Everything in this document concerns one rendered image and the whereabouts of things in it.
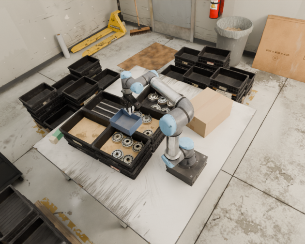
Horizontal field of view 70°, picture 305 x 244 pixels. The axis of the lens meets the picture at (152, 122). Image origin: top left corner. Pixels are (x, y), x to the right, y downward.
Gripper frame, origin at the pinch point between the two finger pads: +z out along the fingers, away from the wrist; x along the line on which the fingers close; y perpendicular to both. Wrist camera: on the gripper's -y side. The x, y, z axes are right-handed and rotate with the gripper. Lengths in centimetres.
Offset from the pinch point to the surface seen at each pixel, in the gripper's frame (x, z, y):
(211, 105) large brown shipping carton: -67, 14, -37
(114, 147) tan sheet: 15.5, 32.0, 9.0
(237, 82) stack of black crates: -169, 41, -25
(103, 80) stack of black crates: -86, 63, 144
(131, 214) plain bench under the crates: 43, 49, -37
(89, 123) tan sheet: 10, 31, 49
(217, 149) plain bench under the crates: -43, 37, -60
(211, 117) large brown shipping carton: -53, 16, -44
